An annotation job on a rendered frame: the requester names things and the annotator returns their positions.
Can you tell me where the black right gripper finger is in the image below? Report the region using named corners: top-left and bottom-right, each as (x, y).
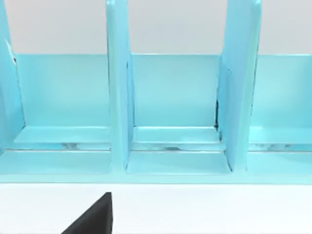
top-left (60, 192), bottom-right (114, 234)

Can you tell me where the light blue rack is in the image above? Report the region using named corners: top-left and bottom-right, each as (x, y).
top-left (0, 0), bottom-right (312, 185)

